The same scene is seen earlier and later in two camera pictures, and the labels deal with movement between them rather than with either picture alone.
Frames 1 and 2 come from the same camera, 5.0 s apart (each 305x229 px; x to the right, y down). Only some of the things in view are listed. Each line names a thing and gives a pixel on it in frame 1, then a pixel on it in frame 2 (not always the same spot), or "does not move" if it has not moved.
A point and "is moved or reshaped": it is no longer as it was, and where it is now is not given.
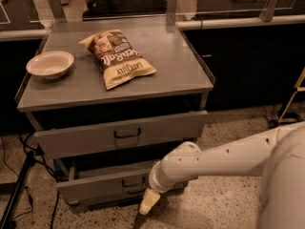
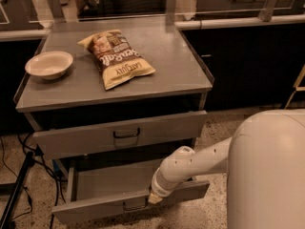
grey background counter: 234,1 does not move
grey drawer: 82,179 is moved or reshaped
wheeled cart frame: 297,88 does not move
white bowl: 50,65 does not move
